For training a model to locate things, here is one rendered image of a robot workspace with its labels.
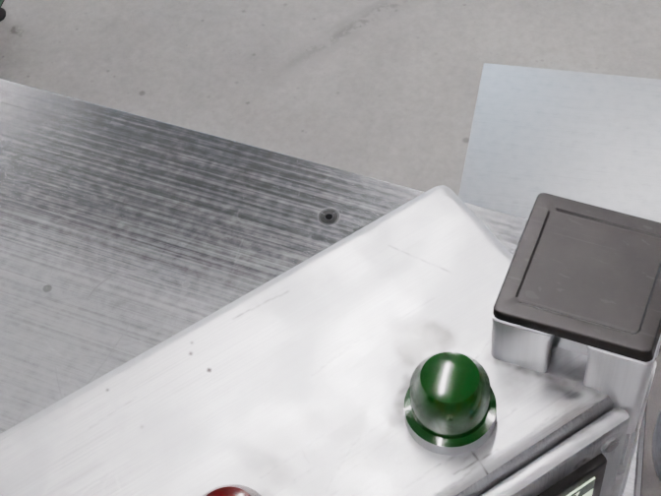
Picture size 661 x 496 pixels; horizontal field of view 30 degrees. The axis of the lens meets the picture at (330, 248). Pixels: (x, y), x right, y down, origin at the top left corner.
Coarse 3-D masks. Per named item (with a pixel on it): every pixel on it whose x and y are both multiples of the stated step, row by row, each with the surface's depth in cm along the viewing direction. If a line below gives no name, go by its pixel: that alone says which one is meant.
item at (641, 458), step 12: (660, 348) 104; (660, 360) 103; (660, 372) 102; (660, 384) 101; (648, 396) 101; (660, 396) 101; (648, 408) 100; (660, 408) 100; (648, 420) 99; (648, 432) 99; (648, 444) 98; (636, 456) 103; (648, 456) 97; (636, 468) 102; (648, 468) 96; (636, 480) 100; (648, 480) 96; (636, 492) 98; (648, 492) 95; (660, 492) 95
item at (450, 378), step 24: (432, 360) 34; (456, 360) 34; (432, 384) 33; (456, 384) 33; (480, 384) 33; (408, 408) 35; (432, 408) 33; (456, 408) 33; (480, 408) 33; (432, 432) 34; (456, 432) 34; (480, 432) 34
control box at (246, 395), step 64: (448, 192) 40; (320, 256) 39; (384, 256) 38; (448, 256) 38; (512, 256) 38; (256, 320) 37; (320, 320) 37; (384, 320) 37; (448, 320) 37; (128, 384) 36; (192, 384) 36; (256, 384) 36; (320, 384) 36; (384, 384) 36; (512, 384) 35; (576, 384) 35; (0, 448) 36; (64, 448) 35; (128, 448) 35; (192, 448) 35; (256, 448) 35; (320, 448) 35; (384, 448) 35; (512, 448) 34; (576, 448) 35
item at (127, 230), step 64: (0, 128) 131; (64, 128) 131; (128, 128) 130; (0, 192) 126; (64, 192) 125; (128, 192) 125; (192, 192) 124; (256, 192) 123; (320, 192) 123; (384, 192) 122; (0, 256) 121; (64, 256) 121; (128, 256) 120; (192, 256) 119; (256, 256) 119; (0, 320) 117; (64, 320) 116; (128, 320) 116; (192, 320) 115; (0, 384) 113; (64, 384) 112
